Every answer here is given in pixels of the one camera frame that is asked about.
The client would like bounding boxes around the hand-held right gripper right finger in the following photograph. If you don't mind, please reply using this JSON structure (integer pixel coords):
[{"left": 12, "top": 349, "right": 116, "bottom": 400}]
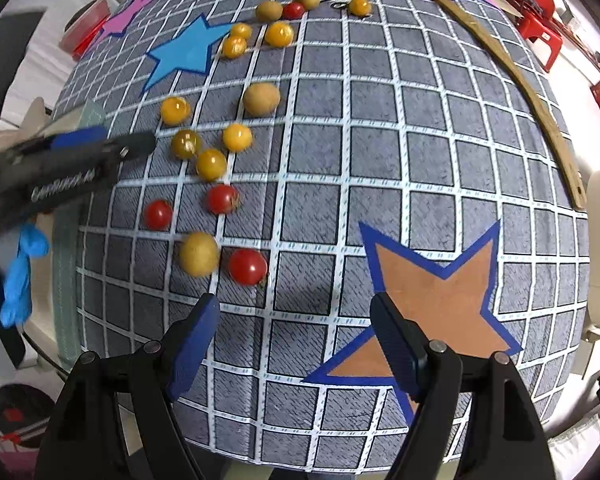
[{"left": 369, "top": 291, "right": 561, "bottom": 480}]

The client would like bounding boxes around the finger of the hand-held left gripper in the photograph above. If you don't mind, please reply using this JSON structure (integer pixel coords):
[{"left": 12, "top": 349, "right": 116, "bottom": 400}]
[
  {"left": 47, "top": 127, "right": 112, "bottom": 152},
  {"left": 97, "top": 131, "right": 157, "bottom": 162}
]

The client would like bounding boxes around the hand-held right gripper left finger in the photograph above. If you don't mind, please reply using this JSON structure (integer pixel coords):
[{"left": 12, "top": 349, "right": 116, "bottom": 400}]
[{"left": 32, "top": 292, "right": 222, "bottom": 480}]

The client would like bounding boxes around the person's left hand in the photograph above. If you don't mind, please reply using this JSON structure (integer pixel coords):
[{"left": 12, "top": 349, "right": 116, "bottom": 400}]
[{"left": 0, "top": 224, "right": 50, "bottom": 327}]

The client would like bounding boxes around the red plastic container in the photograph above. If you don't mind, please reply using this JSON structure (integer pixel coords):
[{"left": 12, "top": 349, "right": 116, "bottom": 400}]
[{"left": 60, "top": 0, "right": 119, "bottom": 59}]

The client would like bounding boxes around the black round object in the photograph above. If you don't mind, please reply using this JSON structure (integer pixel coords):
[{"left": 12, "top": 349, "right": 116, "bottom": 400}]
[{"left": 0, "top": 382, "right": 56, "bottom": 448}]

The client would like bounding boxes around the grey checkered star mat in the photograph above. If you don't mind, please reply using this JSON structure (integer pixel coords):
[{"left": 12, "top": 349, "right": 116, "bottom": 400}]
[{"left": 50, "top": 0, "right": 593, "bottom": 462}]

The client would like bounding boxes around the curved wooden stick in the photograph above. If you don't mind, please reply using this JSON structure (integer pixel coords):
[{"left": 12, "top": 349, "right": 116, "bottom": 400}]
[{"left": 414, "top": 0, "right": 588, "bottom": 212}]

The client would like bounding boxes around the red plastic stool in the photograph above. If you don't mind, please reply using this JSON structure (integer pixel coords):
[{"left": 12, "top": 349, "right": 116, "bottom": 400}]
[{"left": 510, "top": 0, "right": 567, "bottom": 72}]

